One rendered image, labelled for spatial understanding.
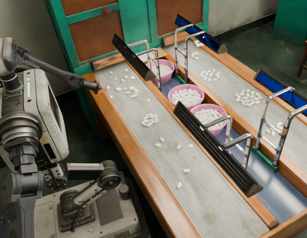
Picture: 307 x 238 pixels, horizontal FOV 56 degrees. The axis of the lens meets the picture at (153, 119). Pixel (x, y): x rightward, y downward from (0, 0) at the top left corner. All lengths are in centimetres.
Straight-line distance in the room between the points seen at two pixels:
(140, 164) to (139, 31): 130
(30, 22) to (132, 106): 150
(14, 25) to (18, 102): 200
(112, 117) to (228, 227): 105
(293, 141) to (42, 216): 164
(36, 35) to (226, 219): 251
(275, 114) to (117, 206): 121
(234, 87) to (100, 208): 131
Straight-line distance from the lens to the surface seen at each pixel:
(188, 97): 218
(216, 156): 136
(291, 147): 192
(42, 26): 322
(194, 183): 166
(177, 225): 151
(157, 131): 194
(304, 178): 176
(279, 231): 160
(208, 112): 206
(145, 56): 263
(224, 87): 229
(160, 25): 270
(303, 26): 436
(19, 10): 315
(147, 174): 168
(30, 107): 119
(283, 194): 178
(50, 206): 209
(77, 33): 244
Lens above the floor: 211
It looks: 43 degrees down
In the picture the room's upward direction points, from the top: 7 degrees counter-clockwise
